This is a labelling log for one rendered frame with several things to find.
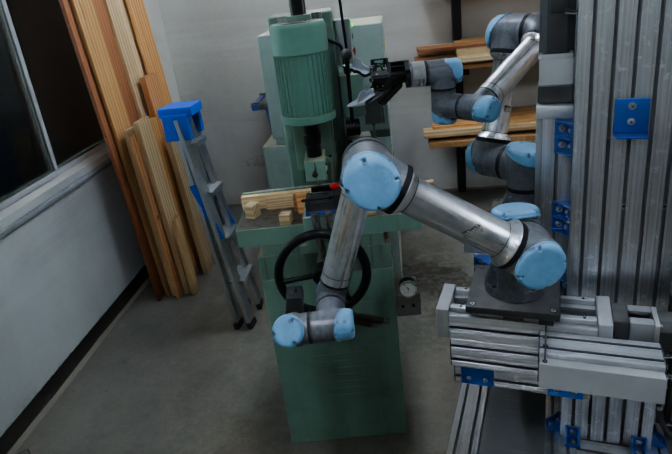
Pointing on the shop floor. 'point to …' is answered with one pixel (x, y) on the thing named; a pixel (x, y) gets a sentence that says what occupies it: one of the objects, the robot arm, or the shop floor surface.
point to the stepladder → (187, 111)
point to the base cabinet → (344, 369)
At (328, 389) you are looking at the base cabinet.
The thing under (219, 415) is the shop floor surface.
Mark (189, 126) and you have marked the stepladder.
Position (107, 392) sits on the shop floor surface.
